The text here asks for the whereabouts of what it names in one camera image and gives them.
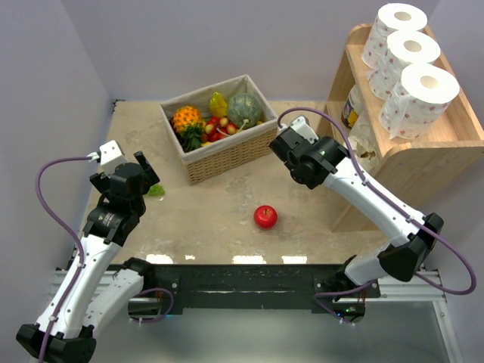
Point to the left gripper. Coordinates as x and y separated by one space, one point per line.
102 181

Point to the floral roll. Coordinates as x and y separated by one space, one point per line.
390 18
403 47
417 100

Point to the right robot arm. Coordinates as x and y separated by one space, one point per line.
408 244

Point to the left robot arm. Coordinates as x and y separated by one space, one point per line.
69 328

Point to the wooden two-tier shelf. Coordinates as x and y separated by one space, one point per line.
413 170

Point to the green grape bunch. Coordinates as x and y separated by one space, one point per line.
156 191

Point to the wicker basket with liner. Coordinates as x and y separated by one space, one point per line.
228 153

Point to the green netted melon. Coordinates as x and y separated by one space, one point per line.
244 110

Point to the orange pineapple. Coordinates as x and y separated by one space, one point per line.
188 124

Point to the red lychee cluster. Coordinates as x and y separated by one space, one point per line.
216 129

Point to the red apple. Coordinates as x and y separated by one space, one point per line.
265 217

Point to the yellow banana bunch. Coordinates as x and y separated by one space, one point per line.
218 105

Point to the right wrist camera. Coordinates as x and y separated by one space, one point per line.
301 126

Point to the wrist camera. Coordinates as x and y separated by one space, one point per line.
301 126
111 156

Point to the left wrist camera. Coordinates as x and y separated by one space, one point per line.
111 156

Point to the black base frame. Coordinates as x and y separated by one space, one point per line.
259 286

